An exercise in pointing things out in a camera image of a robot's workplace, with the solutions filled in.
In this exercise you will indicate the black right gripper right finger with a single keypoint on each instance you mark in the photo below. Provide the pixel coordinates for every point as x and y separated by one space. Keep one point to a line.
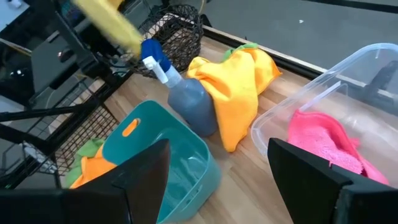
326 199

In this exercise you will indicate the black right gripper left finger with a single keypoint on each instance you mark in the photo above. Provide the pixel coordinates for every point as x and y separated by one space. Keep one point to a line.
77 207

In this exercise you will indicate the orange microfiber towel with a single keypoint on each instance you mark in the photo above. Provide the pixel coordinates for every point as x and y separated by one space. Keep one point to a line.
93 169
233 109

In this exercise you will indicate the pink microfiber towel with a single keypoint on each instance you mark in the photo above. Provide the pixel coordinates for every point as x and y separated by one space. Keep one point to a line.
317 140

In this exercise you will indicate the green microfiber towel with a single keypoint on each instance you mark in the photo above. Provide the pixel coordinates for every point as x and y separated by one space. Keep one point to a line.
88 147
228 53

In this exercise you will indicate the yellow microfiber towel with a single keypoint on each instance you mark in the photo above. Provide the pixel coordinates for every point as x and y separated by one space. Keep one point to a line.
112 25
196 68

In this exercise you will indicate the teal plastic basket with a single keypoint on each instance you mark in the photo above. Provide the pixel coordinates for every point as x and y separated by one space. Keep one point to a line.
186 174

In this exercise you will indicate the clear plastic bin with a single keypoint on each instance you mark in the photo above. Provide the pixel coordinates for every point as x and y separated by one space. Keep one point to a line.
357 56

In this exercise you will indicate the grey spray bottle blue nozzle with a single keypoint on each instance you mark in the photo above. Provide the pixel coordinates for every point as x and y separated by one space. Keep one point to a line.
192 105

